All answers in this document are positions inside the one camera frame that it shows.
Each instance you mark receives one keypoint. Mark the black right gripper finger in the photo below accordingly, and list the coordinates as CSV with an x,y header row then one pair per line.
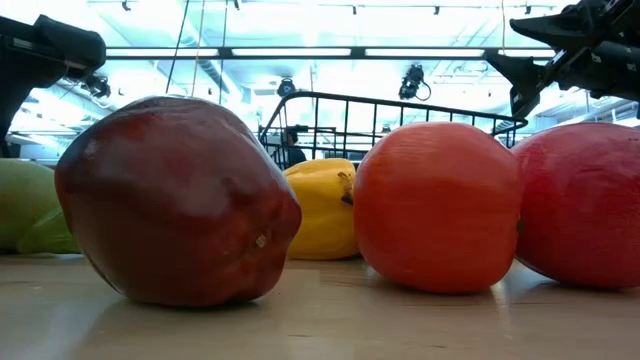
x,y
525,80
560,30

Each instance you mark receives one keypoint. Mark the orange-red apple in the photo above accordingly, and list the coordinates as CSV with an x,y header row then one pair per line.
x,y
435,210

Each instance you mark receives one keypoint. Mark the green pear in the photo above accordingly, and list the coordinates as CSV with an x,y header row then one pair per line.
x,y
22,200

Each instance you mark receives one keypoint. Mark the dark red apple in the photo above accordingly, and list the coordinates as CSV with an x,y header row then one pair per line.
x,y
175,200

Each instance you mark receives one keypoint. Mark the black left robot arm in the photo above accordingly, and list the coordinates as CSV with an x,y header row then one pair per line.
x,y
15,90

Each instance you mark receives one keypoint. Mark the black ceiling fixture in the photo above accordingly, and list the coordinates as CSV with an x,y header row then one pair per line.
x,y
97,87

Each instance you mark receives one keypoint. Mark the red round fruit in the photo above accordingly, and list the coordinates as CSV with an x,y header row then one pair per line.
x,y
585,205

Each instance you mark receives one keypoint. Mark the black ceiling spotlight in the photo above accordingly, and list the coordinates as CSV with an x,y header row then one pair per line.
x,y
286,88

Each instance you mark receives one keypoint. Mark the person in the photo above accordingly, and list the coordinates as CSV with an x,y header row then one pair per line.
x,y
295,155

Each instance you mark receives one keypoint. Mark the yellow bell pepper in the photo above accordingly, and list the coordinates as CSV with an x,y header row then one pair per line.
x,y
320,210

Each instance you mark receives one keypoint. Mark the black overhead camera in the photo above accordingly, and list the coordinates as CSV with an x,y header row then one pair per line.
x,y
412,80

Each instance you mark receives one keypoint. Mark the black overhead frame bar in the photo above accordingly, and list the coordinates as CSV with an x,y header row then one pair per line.
x,y
357,52

